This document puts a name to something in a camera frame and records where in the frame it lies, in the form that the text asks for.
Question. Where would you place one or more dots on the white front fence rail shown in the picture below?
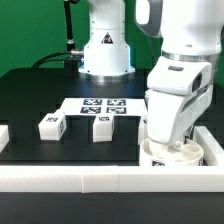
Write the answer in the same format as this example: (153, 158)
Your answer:
(94, 179)

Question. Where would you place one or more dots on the white tag sheet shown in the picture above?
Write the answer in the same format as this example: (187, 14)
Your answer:
(93, 106)

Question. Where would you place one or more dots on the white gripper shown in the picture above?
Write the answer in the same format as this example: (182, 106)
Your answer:
(179, 92)

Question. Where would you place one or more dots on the white round stool seat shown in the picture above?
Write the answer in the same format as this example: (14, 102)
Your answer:
(153, 154)

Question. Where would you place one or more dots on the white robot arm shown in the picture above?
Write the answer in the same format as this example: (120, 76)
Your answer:
(190, 29)

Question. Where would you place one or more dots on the white right fence rail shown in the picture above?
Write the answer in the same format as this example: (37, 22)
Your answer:
(213, 152)

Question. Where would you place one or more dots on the white left fence rail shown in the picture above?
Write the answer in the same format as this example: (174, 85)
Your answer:
(4, 136)

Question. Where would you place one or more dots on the white fence rail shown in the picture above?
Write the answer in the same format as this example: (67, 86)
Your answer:
(94, 179)
(4, 136)
(213, 152)

